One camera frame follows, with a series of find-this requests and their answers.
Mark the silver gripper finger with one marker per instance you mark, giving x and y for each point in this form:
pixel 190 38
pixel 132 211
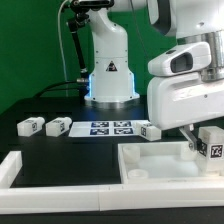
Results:
pixel 187 133

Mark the white U-shaped obstacle fence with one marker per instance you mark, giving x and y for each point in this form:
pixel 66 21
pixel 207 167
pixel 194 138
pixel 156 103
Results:
pixel 102 197

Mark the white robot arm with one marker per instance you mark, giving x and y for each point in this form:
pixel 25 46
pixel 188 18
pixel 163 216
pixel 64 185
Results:
pixel 189 21

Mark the white square tabletop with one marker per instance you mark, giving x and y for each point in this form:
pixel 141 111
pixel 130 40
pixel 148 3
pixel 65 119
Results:
pixel 141 163

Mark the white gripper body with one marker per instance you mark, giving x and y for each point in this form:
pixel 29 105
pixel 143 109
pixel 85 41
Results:
pixel 176 95

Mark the paper sheet with fiducial markers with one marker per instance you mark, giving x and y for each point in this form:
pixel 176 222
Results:
pixel 104 128

